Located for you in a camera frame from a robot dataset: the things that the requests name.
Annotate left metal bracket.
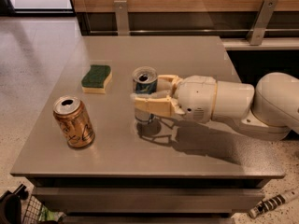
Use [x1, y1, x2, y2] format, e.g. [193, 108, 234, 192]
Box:
[114, 0, 130, 36]

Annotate black white striped tool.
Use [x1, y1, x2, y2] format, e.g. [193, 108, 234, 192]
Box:
[249, 188, 299, 218]

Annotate metal bracket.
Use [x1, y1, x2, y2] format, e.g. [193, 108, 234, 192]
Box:
[114, 0, 130, 36]
[247, 0, 278, 46]

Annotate green yellow sponge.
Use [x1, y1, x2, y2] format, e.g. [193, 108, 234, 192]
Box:
[81, 64, 112, 94]

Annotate red bull can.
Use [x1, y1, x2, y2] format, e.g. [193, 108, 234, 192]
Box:
[132, 66, 158, 124]

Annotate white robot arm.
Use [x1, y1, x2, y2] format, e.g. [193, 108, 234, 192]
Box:
[131, 72, 299, 141]

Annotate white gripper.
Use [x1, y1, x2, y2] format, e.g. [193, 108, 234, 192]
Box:
[130, 75, 217, 123]

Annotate black object bottom left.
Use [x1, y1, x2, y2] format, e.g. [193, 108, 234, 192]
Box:
[0, 184, 29, 224]

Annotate right metal bracket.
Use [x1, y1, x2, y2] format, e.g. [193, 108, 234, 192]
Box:
[247, 0, 278, 46]

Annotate grey table drawer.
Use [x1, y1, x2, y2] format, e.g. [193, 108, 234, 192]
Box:
[33, 188, 263, 214]

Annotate black wire basket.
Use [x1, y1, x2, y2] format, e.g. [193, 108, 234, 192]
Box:
[22, 196, 64, 224]

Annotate orange soda can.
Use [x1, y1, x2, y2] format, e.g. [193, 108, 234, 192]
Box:
[53, 95, 95, 148]

